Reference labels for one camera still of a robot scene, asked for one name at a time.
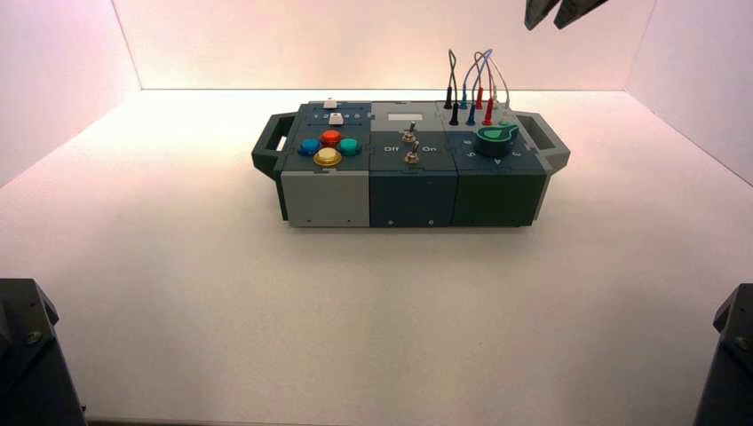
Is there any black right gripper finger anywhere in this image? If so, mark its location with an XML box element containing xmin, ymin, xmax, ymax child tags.
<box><xmin>553</xmin><ymin>0</ymin><xmax>611</xmax><ymax>30</ymax></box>
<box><xmin>524</xmin><ymin>0</ymin><xmax>560</xmax><ymax>31</ymax></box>

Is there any green rotary knob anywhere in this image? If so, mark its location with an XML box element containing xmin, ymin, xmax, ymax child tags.
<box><xmin>473</xmin><ymin>123</ymin><xmax>520</xmax><ymax>158</ymax></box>

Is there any modular control panel box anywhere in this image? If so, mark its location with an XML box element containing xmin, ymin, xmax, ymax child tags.
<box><xmin>251</xmin><ymin>100</ymin><xmax>571</xmax><ymax>229</ymax></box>

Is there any yellow round push button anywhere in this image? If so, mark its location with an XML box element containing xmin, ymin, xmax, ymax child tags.
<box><xmin>313</xmin><ymin>147</ymin><xmax>344</xmax><ymax>169</ymax></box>

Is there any red jumper wire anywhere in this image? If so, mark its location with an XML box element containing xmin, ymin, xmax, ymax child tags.
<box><xmin>472</xmin><ymin>51</ymin><xmax>495</xmax><ymax>127</ymax></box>

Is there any blue jumper wire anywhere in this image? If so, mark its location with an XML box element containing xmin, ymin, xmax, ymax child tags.
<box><xmin>458</xmin><ymin>48</ymin><xmax>494</xmax><ymax>127</ymax></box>

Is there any black jumper wire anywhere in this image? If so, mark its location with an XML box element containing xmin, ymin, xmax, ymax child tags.
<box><xmin>443</xmin><ymin>48</ymin><xmax>461</xmax><ymax>127</ymax></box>

